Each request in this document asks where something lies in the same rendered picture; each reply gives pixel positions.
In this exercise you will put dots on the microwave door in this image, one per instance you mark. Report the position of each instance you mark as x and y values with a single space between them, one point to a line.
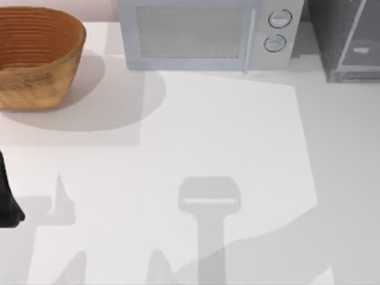
190 35

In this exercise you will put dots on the microwave knob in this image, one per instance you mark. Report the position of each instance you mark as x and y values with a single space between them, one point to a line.
275 43
280 18

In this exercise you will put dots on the pale microwave oven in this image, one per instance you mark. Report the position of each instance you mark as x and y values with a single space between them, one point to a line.
292 29

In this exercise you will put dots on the brown woven basket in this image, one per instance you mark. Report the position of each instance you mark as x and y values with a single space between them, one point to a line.
44 80

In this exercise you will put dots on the grey cabinet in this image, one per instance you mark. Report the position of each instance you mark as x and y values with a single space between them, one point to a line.
332 38

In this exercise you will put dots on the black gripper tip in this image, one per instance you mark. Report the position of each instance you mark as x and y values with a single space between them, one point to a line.
7 205

